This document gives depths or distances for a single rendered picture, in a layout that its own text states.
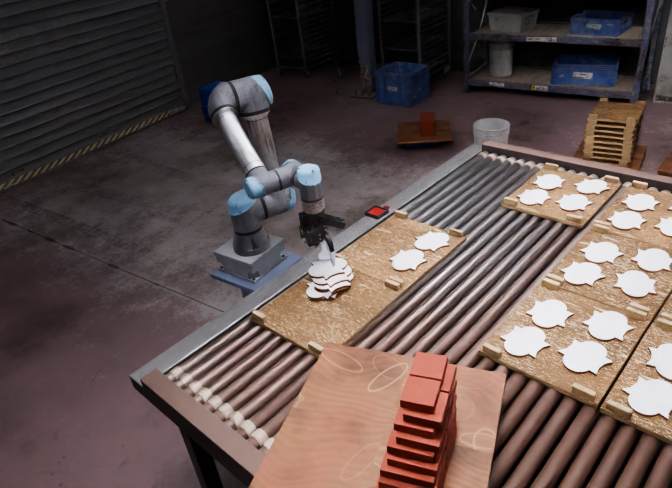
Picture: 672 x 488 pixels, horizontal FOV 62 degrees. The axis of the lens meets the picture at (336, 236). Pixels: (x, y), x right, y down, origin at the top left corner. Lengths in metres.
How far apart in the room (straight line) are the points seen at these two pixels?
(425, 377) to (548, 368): 0.61
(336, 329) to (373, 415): 0.47
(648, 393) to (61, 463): 2.50
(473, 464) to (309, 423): 0.40
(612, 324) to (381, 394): 0.77
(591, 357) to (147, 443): 2.06
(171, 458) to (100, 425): 0.48
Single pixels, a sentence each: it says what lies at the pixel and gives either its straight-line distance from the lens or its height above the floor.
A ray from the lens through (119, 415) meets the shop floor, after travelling 3.20.
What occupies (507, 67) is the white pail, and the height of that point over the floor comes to 0.24.
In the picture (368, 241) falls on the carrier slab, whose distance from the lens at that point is 2.26.
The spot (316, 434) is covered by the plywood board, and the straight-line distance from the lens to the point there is 1.44.
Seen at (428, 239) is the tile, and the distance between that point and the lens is 2.24.
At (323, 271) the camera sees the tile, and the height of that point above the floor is 1.00.
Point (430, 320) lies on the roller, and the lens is 1.90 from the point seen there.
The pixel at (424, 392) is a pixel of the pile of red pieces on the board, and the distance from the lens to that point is 1.17.
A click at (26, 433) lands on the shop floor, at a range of 3.38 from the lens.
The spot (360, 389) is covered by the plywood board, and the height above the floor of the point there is 1.04.
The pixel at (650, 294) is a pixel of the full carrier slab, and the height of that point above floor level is 0.94.
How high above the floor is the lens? 2.15
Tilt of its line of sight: 32 degrees down
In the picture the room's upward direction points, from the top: 7 degrees counter-clockwise
